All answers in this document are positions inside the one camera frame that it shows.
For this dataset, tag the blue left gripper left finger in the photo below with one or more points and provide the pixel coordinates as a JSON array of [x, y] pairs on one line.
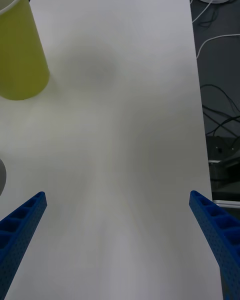
[[17, 235]]

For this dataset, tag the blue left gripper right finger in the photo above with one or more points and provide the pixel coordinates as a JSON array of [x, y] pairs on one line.
[[220, 240]]

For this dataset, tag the grey plastic bin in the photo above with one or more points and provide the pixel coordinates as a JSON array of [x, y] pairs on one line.
[[2, 177]]

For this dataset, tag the grey equipment box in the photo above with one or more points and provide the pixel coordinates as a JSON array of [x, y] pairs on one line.
[[220, 155]]

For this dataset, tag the yellow-green plastic bin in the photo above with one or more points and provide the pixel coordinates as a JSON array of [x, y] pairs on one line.
[[20, 55]]

